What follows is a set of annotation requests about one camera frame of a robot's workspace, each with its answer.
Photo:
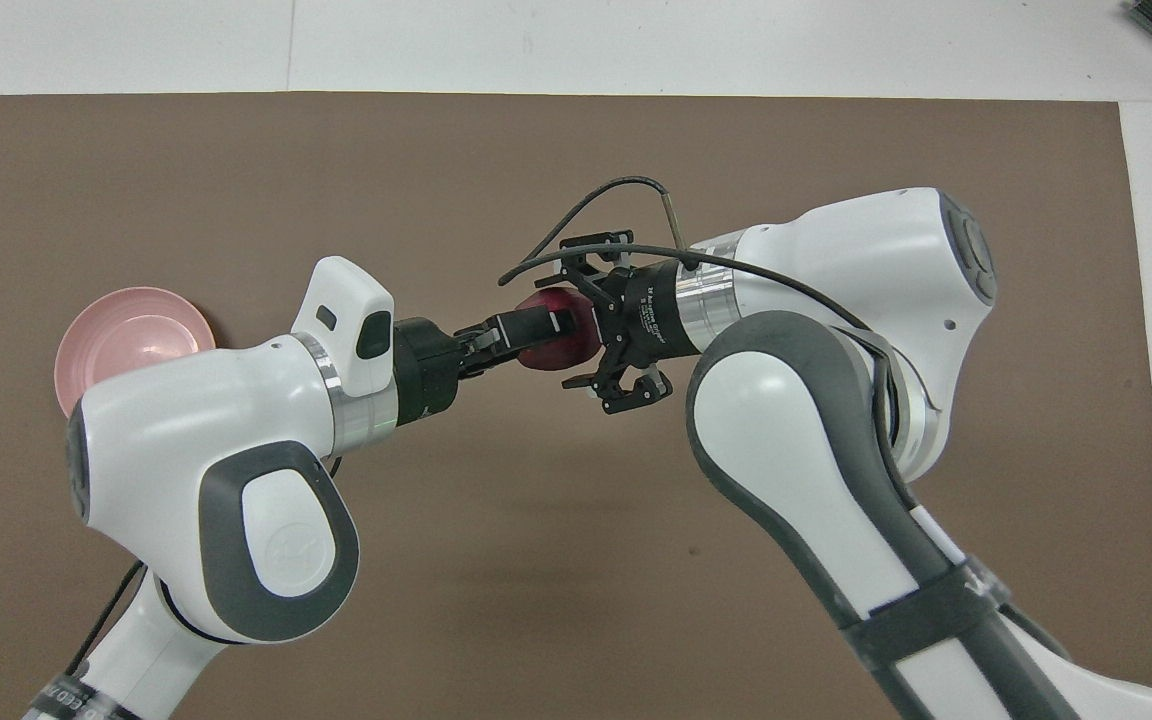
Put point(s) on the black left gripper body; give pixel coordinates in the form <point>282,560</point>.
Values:
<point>426,370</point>

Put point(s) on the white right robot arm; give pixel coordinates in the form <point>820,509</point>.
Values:
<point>836,450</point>

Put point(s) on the brown table mat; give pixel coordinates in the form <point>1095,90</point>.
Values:
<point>536,600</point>

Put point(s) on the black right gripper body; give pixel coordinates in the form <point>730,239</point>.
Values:
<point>646,315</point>

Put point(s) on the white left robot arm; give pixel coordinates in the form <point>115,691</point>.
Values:
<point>186,420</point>

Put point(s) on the pink plate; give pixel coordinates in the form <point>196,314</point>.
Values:
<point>136,330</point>

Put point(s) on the dark red apple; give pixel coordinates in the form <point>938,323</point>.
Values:
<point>561,350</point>

